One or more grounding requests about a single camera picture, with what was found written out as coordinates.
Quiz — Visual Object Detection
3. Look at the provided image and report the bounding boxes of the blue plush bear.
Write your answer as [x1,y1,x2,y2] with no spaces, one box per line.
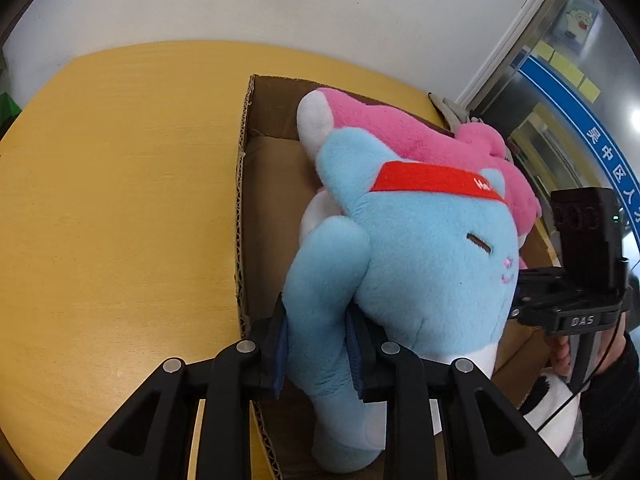
[282,128,518,474]

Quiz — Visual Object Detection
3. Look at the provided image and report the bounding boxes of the white panda plush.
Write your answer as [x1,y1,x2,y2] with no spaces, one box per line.
[518,368,579,456]

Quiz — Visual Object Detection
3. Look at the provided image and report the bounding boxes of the person's right hand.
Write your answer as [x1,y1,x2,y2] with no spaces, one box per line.
[544,331,627,378]

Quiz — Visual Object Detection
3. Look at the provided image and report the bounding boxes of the grey folded cloth bag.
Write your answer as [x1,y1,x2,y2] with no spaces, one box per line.
[427,92,482,133]

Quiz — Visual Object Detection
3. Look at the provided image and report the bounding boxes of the pink plush toy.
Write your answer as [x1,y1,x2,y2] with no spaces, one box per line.
[296,88,541,245]

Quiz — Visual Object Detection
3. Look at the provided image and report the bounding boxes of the brown cardboard box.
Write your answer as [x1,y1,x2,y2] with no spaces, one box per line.
[233,74,561,480]

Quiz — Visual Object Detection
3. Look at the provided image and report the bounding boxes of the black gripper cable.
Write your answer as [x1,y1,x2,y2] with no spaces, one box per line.
[534,303,632,434]

